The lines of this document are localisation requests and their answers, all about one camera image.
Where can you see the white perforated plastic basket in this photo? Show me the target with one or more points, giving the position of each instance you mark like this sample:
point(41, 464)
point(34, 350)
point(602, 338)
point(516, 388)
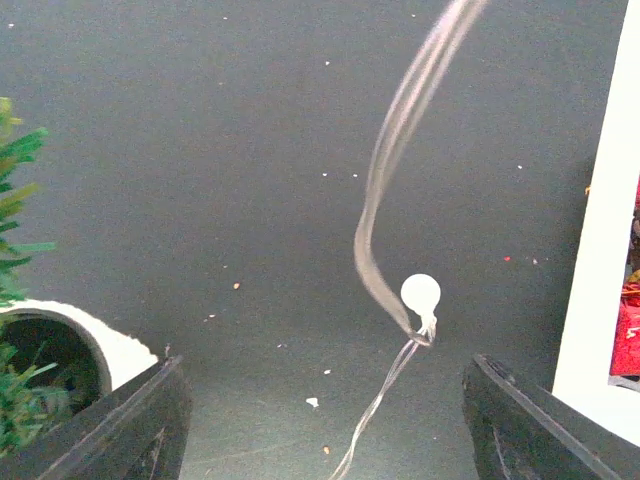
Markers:
point(582, 372)

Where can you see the red gift box ornament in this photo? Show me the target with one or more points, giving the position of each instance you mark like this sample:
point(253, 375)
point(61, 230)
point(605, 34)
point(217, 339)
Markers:
point(625, 357)

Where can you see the small green christmas tree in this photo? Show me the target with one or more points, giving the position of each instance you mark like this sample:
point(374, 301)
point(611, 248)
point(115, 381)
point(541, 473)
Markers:
point(56, 360)

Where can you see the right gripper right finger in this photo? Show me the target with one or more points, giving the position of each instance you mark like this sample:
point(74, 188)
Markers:
point(520, 431)

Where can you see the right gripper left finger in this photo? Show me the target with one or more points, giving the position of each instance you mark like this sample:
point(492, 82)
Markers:
point(139, 431)

